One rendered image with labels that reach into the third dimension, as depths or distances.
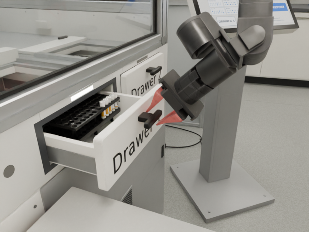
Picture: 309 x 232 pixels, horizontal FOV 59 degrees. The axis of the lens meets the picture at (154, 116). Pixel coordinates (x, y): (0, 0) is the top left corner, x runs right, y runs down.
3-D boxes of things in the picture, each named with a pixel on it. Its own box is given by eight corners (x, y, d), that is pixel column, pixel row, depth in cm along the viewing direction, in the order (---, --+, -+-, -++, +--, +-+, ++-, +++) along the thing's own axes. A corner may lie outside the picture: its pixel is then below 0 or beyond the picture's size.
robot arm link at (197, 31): (271, 37, 43) (264, 54, 52) (231, -18, 46) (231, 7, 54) (205, 78, 45) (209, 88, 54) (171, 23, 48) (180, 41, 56)
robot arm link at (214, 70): (234, 68, 45) (245, 69, 50) (212, 36, 46) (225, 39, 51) (203, 92, 49) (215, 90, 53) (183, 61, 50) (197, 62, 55)
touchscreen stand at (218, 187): (273, 202, 159) (321, 18, 114) (205, 223, 145) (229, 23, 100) (226, 156, 201) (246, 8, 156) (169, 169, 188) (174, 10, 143)
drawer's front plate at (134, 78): (163, 81, 103) (163, 52, 98) (127, 112, 79) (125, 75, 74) (158, 81, 104) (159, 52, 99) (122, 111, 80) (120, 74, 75)
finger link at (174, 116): (148, 101, 62) (177, 77, 57) (168, 124, 63) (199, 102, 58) (135, 113, 57) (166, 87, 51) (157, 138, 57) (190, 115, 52)
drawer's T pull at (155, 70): (162, 69, 89) (162, 65, 89) (153, 76, 83) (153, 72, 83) (151, 68, 91) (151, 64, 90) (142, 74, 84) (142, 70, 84)
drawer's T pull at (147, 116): (162, 114, 59) (162, 109, 58) (148, 130, 53) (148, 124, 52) (147, 112, 60) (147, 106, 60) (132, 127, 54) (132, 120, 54)
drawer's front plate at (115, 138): (163, 123, 73) (164, 84, 68) (106, 193, 49) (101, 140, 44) (157, 122, 73) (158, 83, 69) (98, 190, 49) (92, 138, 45)
